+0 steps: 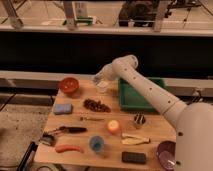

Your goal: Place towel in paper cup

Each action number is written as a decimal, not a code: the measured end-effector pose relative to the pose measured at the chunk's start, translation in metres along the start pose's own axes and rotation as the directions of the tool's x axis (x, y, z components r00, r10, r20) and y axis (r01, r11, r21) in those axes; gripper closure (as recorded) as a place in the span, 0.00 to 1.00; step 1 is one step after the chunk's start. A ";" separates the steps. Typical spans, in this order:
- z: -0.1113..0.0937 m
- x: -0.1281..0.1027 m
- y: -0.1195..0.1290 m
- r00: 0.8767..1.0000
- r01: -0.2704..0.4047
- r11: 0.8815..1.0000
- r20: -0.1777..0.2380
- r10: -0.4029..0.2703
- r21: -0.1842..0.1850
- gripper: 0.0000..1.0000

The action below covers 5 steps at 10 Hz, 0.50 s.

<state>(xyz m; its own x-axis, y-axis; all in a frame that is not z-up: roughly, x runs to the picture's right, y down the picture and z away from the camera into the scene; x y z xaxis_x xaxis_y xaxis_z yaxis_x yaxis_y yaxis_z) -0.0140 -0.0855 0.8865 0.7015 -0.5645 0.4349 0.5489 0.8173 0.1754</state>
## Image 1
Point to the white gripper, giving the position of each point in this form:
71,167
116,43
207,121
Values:
99,77

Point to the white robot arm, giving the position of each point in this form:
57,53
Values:
193,123

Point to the striped small cup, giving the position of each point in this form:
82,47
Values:
139,120

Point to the blue plastic cup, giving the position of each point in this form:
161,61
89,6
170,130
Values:
96,143

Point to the dark grape bunch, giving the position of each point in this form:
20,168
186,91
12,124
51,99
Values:
96,106

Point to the red bowl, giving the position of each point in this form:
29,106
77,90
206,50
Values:
69,85

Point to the green plastic bin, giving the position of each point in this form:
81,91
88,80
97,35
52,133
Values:
130,100

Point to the small metal spoon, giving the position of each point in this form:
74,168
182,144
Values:
90,119

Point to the orange yellow fruit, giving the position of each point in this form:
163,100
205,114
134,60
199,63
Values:
113,127

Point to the blue sponge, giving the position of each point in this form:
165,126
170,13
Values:
62,109

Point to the orange carrot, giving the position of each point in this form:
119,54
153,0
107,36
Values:
63,148

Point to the black rectangular block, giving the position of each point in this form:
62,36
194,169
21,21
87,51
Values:
132,157

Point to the purple bowl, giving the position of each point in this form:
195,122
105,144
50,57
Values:
166,155

